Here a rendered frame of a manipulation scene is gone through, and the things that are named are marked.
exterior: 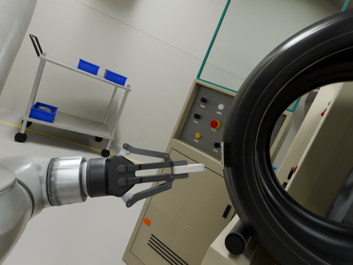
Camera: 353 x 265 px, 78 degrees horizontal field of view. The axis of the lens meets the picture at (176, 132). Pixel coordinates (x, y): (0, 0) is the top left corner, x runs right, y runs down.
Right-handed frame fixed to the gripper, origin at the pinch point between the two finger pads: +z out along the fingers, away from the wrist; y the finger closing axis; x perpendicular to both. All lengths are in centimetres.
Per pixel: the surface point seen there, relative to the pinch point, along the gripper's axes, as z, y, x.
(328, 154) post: 50, 1, -11
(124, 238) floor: -16, 59, -131
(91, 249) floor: -38, 56, -114
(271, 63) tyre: 16.9, -20.1, 8.9
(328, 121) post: 51, -10, -10
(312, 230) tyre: 37.7, 21.4, -8.0
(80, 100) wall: -76, -95, -314
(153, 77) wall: 39, -128, -298
